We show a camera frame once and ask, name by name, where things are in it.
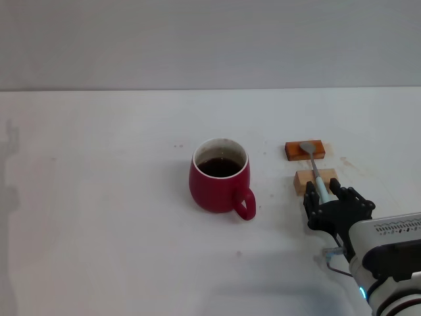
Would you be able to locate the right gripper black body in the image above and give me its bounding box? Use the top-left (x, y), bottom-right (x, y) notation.
top-left (307, 196), bottom-right (376, 261)

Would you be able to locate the light wooden spoon rest block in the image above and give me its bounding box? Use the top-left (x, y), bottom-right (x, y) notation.
top-left (293, 168), bottom-right (339, 197)

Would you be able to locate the dark brown wooden block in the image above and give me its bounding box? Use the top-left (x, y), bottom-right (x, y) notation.
top-left (284, 140), bottom-right (326, 162)

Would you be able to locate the red ceramic coffee cup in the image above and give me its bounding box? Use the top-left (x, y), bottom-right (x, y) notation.
top-left (188, 137), bottom-right (257, 221)

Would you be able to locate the metal spoon with blue handle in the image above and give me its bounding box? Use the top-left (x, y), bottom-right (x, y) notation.
top-left (298, 140), bottom-right (332, 205)

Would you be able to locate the black cable with connector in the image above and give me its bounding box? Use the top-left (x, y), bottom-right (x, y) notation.
top-left (323, 246), bottom-right (360, 278)

